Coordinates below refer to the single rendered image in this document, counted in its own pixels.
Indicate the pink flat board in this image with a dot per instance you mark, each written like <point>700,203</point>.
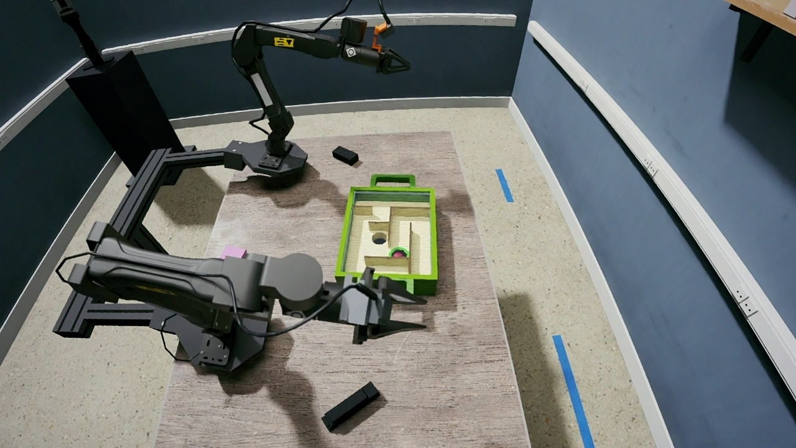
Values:
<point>233,251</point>

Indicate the green wooden maze board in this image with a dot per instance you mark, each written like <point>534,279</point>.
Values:
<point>391,229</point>

